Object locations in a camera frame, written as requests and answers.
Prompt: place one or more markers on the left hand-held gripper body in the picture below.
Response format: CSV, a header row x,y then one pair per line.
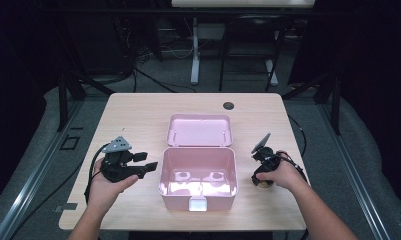
x,y
116,171

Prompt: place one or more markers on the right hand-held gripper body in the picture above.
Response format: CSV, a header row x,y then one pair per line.
x,y
268,160

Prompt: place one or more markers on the small round tan object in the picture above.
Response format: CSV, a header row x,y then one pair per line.
x,y
265,184

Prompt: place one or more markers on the pink storage box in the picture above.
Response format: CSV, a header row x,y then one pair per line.
x,y
198,173

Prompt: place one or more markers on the person's left hand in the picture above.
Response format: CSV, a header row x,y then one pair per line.
x,y
104,191

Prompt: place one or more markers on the person's right hand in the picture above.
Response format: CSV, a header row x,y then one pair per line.
x,y
286,175

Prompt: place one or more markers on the grey tape strip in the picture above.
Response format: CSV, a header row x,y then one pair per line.
x,y
66,207

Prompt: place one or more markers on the round table grommet hole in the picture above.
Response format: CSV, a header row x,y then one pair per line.
x,y
228,106

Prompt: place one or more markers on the white desk leg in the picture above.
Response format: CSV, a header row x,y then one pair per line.
x,y
272,71
195,60

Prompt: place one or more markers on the black chair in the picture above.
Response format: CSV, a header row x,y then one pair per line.
x,y
254,30

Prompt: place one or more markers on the aluminium floor rail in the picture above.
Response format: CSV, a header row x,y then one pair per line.
x,y
31,180
354,180

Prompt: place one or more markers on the black metal frame stand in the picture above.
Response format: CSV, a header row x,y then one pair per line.
x,y
63,100
335,106

